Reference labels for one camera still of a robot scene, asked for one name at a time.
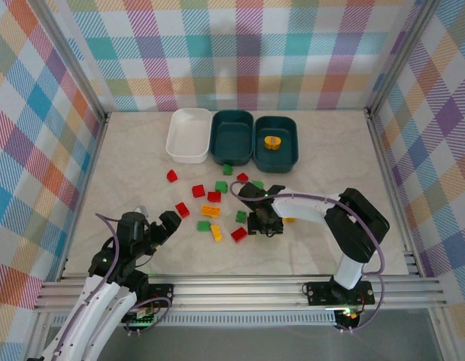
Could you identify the aluminium mounting rail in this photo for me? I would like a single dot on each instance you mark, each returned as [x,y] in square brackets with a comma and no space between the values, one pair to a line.
[236,291]

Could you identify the controller circuit board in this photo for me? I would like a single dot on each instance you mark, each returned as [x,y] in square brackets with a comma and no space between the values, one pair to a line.
[142,319]
[347,315]

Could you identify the round yellow lego piece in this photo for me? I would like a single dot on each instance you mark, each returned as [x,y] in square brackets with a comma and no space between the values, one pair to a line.
[272,142]

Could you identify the aluminium frame post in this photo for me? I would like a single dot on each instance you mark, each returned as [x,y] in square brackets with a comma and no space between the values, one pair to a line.
[70,60]
[402,56]

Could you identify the teal plastic container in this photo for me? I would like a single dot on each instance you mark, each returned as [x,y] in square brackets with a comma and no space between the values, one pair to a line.
[276,159]
[231,137]

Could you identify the white plastic container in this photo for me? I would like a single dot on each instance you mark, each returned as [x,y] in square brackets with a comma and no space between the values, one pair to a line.
[187,135]

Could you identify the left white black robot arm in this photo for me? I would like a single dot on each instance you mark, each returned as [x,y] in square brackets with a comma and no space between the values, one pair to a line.
[86,319]

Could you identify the orange-yellow lego plate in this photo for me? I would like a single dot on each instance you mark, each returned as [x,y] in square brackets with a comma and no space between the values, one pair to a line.
[211,211]

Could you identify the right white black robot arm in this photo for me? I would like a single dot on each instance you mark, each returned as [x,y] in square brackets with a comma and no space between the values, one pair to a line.
[353,263]

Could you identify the aluminium table side rail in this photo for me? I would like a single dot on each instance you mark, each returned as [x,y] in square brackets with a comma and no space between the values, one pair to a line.
[390,188]
[93,180]

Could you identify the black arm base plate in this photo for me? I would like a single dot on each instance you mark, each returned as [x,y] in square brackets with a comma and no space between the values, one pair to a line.
[161,293]
[319,293]

